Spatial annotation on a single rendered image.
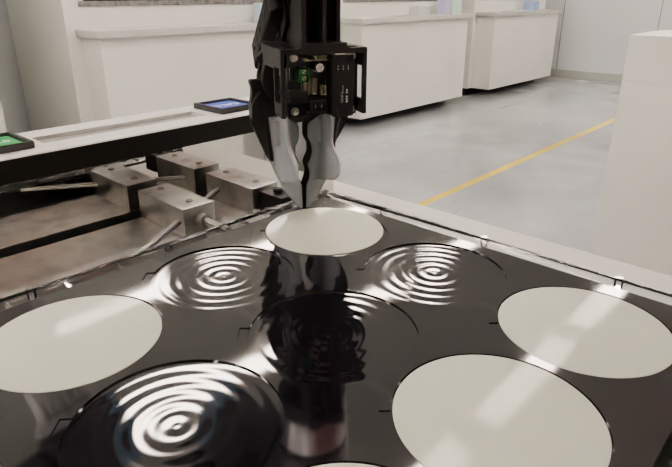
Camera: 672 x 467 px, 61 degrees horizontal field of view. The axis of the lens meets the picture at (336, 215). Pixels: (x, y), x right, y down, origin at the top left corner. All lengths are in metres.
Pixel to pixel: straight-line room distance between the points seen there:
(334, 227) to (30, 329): 0.24
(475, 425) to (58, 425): 0.20
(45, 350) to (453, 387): 0.23
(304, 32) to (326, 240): 0.16
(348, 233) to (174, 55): 3.27
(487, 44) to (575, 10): 2.24
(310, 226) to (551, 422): 0.27
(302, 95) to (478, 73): 6.36
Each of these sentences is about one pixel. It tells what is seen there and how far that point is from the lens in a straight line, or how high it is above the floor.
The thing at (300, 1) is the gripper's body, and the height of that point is 1.08.
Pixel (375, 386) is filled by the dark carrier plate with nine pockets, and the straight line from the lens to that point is 0.31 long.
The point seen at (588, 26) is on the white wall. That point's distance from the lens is 8.64.
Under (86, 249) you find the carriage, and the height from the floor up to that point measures 0.88.
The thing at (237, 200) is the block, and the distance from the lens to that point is 0.60.
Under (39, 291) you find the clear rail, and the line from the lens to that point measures 0.44.
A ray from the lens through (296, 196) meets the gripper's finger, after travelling 0.53.
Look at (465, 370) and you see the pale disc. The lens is 0.33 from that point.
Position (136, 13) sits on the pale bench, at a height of 0.98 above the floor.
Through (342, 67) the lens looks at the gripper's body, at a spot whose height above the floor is 1.04.
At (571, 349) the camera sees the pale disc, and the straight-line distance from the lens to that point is 0.36.
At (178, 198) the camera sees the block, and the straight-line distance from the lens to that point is 0.56.
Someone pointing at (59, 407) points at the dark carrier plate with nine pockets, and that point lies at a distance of 0.32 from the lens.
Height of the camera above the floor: 1.09
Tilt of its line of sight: 21 degrees down
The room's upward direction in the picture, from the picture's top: straight up
